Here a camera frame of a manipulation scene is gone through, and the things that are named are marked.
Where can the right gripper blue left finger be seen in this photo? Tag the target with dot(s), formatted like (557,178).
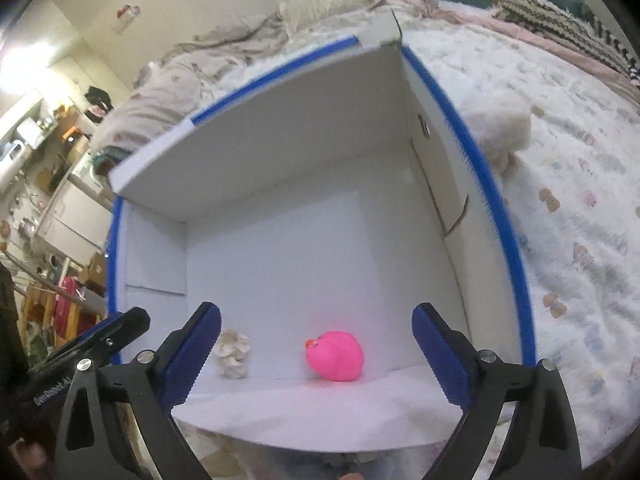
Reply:
(183,354)

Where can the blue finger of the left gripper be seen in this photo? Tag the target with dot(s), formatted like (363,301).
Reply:
(99,345)

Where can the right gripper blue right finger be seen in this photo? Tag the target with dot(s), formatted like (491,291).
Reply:
(449,354)

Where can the white fabric flower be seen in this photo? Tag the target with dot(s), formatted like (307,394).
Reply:
(231,351)

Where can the pink rubber duck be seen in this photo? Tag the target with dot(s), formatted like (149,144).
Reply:
(335,356)

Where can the person left hand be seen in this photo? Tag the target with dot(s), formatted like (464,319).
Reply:
(32,458)

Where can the cardboard box on floor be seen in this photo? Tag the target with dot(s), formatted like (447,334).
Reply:
(94,274)

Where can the yellow wooden rack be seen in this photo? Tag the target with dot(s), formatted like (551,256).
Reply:
(52,320)

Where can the white kitchen cabinet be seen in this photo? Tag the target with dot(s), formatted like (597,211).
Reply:
(76,222)

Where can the blue and white cardboard box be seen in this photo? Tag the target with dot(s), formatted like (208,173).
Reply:
(333,194)

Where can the patterned white bed sheet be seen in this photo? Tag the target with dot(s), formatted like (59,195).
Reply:
(571,183)

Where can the grey crumpled duvet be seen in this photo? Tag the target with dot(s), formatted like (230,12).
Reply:
(186,78)

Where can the cream fluffy plush toy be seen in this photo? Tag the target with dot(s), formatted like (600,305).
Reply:
(500,124)

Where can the knitted zigzag blanket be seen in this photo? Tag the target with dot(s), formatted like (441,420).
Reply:
(544,18)

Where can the black white striped cloth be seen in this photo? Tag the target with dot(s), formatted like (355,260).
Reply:
(612,41)

